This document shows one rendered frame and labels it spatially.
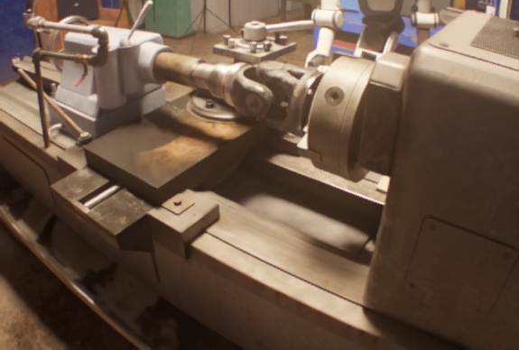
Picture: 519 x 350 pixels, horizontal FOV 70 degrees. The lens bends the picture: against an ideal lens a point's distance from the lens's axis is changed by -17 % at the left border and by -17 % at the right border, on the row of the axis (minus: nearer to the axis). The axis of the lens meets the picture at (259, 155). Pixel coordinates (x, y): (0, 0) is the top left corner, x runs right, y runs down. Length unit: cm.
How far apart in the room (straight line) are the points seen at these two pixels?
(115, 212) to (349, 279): 54
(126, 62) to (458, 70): 90
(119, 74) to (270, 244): 63
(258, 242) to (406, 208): 41
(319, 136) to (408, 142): 26
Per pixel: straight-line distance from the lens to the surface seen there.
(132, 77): 123
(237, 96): 98
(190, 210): 99
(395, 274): 74
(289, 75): 93
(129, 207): 102
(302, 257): 93
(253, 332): 110
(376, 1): 199
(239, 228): 99
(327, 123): 80
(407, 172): 62
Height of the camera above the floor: 148
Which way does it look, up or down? 31 degrees down
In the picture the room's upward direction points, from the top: straight up
